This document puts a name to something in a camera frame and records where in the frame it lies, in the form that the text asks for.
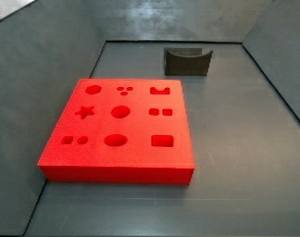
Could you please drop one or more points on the black curved holder stand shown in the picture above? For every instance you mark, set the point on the black curved holder stand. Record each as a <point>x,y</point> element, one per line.
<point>186,61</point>

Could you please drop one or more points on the red shape sorting board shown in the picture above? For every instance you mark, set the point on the red shape sorting board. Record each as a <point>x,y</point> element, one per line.
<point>122,134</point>

